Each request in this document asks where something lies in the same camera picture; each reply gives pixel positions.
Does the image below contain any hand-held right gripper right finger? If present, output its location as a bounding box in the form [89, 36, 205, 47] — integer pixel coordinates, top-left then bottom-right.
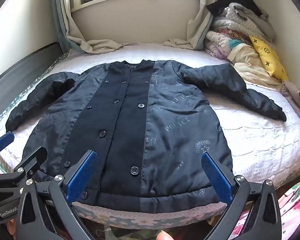
[201, 152, 282, 240]

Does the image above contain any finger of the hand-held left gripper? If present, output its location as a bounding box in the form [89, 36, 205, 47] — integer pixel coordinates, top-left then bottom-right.
[0, 146, 48, 188]
[0, 132, 15, 165]

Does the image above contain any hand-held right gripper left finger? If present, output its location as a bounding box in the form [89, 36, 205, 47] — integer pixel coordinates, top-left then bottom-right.
[15, 150, 98, 240]

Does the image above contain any dark navy buttoned coat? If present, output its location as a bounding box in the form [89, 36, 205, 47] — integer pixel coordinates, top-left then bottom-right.
[5, 59, 287, 207]

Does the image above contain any person's right hand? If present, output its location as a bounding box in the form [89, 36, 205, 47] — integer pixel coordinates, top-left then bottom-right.
[156, 231, 174, 240]

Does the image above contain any white quilted bed cover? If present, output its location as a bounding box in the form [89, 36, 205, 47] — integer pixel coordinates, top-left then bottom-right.
[0, 42, 300, 190]

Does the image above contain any pink strawberry print cloth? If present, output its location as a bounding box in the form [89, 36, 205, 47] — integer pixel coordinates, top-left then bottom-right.
[230, 177, 300, 240]

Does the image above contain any brown striped cloth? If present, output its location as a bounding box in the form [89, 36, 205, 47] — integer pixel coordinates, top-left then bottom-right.
[281, 80, 300, 124]

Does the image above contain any cream blanket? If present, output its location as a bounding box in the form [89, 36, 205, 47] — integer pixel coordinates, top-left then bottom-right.
[227, 42, 288, 88]

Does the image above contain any beige curtain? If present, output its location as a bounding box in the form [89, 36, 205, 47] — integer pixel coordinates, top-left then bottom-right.
[162, 0, 215, 51]
[61, 0, 130, 53]

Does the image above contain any yellow patterned pillow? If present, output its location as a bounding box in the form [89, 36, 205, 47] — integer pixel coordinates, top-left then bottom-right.
[249, 35, 289, 82]

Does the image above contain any pink patterned quilt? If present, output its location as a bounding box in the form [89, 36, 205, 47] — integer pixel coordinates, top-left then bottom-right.
[204, 29, 250, 60]

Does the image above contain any grey dotted quilt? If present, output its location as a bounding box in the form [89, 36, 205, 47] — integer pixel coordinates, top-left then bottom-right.
[212, 2, 277, 43]

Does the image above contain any grey garment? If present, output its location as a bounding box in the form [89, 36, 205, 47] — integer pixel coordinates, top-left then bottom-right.
[234, 5, 269, 22]

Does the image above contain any black cloth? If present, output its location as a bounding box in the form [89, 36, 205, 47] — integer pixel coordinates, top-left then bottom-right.
[206, 0, 263, 18]

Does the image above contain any grey bed frame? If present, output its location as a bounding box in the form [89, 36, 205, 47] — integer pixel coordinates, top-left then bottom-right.
[0, 42, 65, 98]

